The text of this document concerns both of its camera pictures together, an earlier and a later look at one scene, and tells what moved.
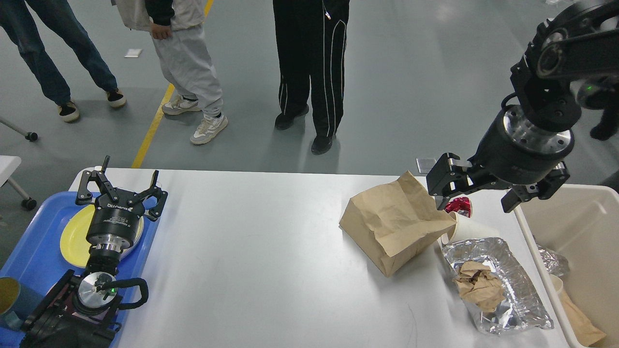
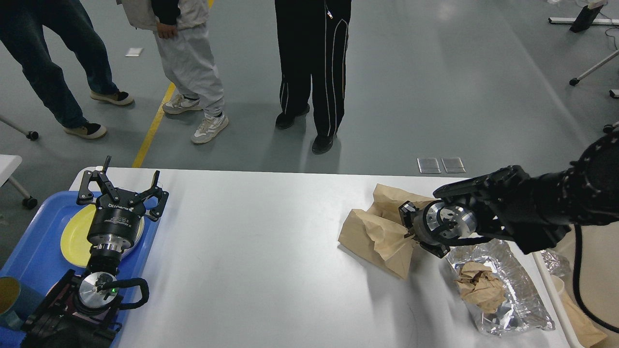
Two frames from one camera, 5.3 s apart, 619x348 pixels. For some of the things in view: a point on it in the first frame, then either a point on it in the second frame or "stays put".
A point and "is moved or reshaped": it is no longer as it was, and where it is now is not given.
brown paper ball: (480, 286) stays put
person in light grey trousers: (176, 26) stays put
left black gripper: (114, 223) stays put
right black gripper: (513, 150) → (437, 223)
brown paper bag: (389, 224) is moved or reshaped
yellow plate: (73, 240) stays put
